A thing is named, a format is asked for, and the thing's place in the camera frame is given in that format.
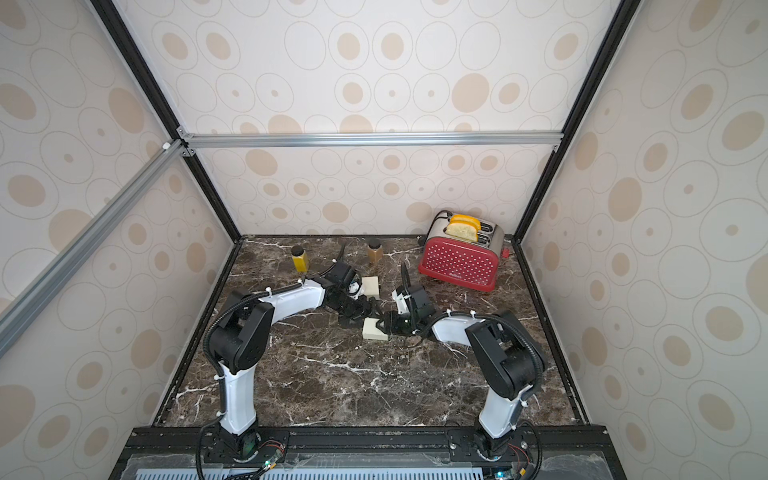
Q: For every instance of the left aluminium rail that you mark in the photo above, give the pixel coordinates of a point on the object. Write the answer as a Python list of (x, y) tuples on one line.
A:
[(24, 310)]

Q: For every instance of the yellow toast slice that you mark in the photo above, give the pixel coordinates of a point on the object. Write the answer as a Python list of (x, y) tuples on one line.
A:
[(467, 220)]

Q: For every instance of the cream drawer jewelry box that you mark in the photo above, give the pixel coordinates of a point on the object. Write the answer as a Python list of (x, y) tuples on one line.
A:
[(370, 287)]

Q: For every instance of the red polka dot toaster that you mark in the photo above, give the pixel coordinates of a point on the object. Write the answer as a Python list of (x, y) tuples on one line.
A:
[(471, 265)]

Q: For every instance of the aluminium rail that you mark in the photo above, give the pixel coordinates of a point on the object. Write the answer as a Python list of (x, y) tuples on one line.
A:
[(386, 139), (24, 310)]

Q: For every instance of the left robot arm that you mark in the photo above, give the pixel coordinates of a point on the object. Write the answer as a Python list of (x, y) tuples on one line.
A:
[(238, 338)]

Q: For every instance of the back aluminium rail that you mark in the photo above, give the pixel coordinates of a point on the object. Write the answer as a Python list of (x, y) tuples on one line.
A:
[(386, 139)]

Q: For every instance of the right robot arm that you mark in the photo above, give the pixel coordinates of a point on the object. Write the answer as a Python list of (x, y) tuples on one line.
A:
[(510, 360)]

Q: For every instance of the pale toast slice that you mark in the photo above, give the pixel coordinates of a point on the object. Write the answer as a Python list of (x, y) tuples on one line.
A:
[(462, 231)]

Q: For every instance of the cream square box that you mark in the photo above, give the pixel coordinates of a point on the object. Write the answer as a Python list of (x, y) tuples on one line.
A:
[(372, 332)]

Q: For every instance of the brown spice jar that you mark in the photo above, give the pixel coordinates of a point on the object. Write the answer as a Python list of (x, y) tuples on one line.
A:
[(374, 250)]

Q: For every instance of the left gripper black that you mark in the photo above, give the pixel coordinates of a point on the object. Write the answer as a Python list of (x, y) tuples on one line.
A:
[(362, 310)]

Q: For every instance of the yellow spice jar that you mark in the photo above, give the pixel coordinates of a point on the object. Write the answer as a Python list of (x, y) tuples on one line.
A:
[(300, 259)]

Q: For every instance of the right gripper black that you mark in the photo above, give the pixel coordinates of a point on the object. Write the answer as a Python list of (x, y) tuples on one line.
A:
[(395, 321)]

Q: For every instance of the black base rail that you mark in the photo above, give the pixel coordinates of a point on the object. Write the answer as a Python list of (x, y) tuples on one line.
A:
[(448, 452)]

